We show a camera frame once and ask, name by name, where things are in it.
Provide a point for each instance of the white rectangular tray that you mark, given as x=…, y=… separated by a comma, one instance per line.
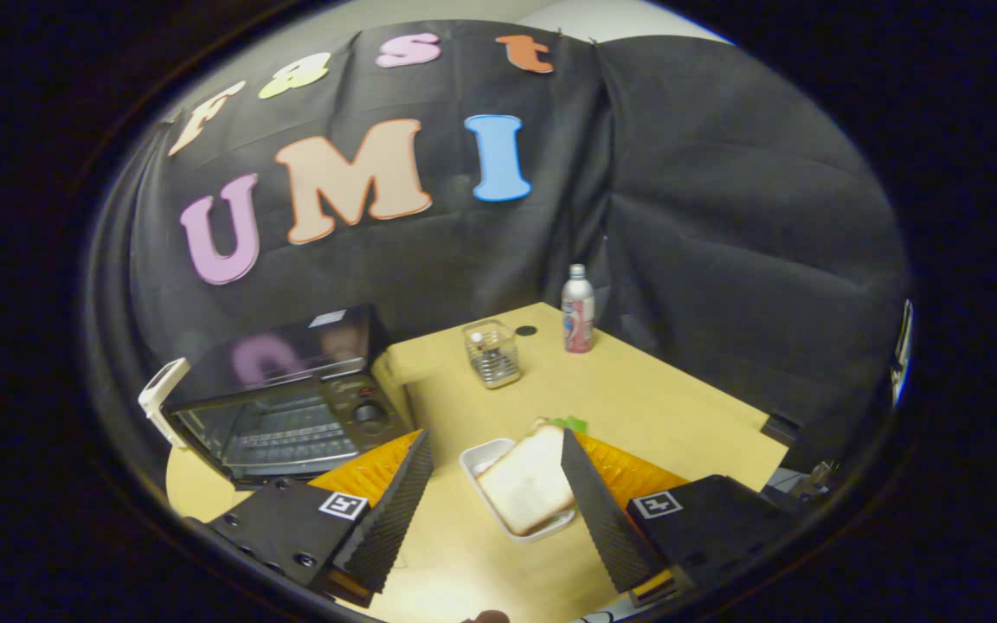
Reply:
x=474, y=457

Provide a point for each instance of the white pop-up toaster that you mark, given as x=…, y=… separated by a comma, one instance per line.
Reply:
x=161, y=394

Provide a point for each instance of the black table clamp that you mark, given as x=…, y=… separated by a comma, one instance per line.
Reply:
x=781, y=429

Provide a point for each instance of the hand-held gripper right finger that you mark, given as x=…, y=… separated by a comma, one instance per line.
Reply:
x=602, y=510

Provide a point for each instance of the pink label bottle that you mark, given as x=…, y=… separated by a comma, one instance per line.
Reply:
x=578, y=316

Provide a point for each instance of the bread and lettuce sandwich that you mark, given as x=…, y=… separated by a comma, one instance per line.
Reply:
x=524, y=484

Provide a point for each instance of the black toaster oven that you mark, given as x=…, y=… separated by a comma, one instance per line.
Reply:
x=291, y=424

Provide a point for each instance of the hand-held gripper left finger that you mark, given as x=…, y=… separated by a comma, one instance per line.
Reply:
x=395, y=510

